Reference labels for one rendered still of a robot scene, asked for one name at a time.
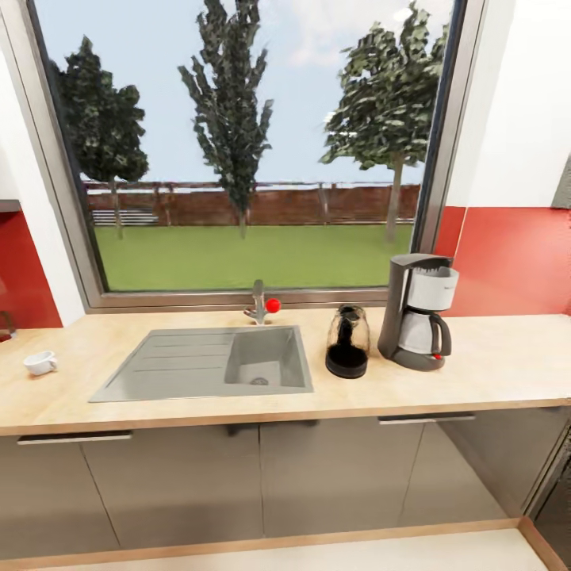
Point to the drop in sink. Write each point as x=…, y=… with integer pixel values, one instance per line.
x=188, y=363

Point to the coffee cup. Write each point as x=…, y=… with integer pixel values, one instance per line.
x=41, y=363

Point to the electric kettle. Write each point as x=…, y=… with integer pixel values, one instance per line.
x=348, y=343

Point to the fixed window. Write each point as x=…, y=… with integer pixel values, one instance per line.
x=191, y=147

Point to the coffee maker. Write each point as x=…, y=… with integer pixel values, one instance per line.
x=413, y=333

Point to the countertop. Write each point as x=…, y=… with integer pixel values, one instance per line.
x=484, y=372
x=547, y=337

